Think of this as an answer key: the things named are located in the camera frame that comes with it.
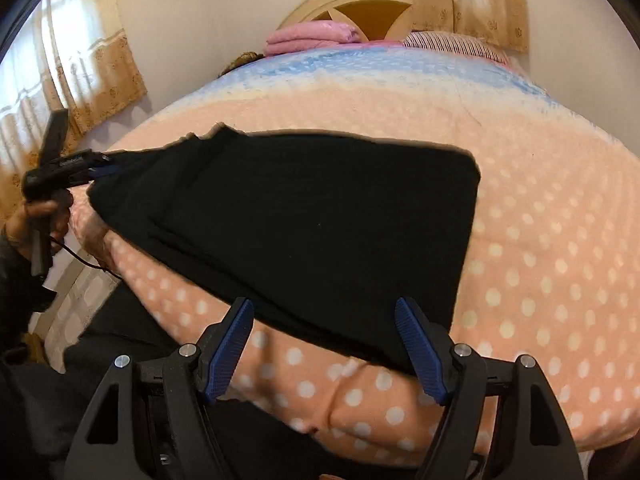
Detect folded pink blanket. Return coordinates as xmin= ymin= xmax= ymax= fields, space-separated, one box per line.
xmin=264 ymin=21 xmax=361 ymax=56

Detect brown furry item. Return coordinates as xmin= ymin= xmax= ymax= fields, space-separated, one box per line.
xmin=219 ymin=51 xmax=264 ymax=77

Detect beige side window curtain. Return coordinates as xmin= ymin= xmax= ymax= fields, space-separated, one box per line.
xmin=1 ymin=0 xmax=146 ymax=219

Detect polka dot bed quilt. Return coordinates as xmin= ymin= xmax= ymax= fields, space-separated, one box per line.
xmin=72 ymin=46 xmax=639 ymax=466

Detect black cable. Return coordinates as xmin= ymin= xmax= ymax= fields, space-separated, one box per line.
xmin=49 ymin=234 xmax=124 ymax=281

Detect black jacket left forearm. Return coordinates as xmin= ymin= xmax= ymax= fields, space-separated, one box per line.
xmin=0 ymin=229 xmax=56 ymax=356

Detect striped pillow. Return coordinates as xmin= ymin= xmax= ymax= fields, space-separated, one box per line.
xmin=401 ymin=32 xmax=510 ymax=66

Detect person's left hand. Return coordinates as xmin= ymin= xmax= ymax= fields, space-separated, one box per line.
xmin=3 ymin=190 xmax=74 ymax=259

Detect cream wooden headboard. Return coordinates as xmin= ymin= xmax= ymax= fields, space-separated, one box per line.
xmin=280 ymin=0 xmax=413 ymax=41

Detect black pants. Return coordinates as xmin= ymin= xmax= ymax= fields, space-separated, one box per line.
xmin=88 ymin=126 xmax=480 ymax=374

